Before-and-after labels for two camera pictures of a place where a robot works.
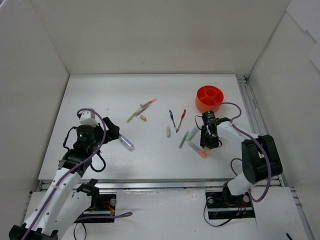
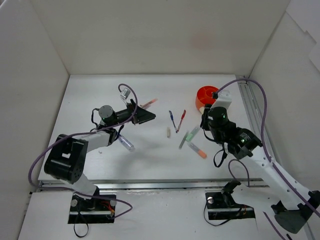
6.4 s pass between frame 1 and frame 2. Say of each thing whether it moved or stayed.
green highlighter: stayed
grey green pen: stayed
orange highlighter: stayed
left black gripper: moved
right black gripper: moved
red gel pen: stayed
